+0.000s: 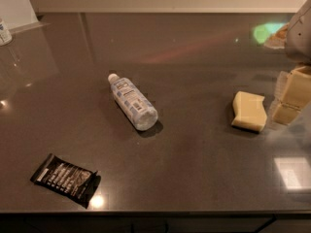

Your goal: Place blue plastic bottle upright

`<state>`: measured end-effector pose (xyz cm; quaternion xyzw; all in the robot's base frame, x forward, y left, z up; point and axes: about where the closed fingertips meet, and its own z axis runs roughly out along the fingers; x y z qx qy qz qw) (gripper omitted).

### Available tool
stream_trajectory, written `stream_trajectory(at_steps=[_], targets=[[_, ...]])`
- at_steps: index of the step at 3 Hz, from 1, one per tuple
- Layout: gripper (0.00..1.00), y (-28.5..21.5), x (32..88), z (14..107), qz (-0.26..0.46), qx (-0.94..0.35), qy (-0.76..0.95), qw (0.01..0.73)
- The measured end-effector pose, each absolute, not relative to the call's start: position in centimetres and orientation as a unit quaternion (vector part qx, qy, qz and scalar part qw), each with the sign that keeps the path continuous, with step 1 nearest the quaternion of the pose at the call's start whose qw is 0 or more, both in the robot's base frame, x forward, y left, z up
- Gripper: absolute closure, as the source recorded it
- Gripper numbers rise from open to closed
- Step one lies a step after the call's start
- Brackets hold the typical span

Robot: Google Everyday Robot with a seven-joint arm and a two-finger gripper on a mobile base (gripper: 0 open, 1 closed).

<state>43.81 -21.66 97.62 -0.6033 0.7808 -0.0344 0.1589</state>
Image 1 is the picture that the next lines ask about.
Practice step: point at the white board at back left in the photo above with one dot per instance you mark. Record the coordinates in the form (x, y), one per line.
(19, 15)

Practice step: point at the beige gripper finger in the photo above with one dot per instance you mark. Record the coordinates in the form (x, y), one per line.
(283, 113)

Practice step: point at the yellow sponge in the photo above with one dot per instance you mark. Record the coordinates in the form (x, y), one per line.
(249, 112)

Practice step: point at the white bottle at left edge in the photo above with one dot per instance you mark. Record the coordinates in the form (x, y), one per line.
(5, 35)

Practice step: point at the clear blue-labelled plastic bottle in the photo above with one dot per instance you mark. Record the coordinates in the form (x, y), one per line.
(138, 109)

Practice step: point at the black snack wrapper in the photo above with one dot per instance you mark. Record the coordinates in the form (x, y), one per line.
(67, 179)

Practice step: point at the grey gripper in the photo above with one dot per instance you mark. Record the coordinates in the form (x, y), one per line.
(299, 38)

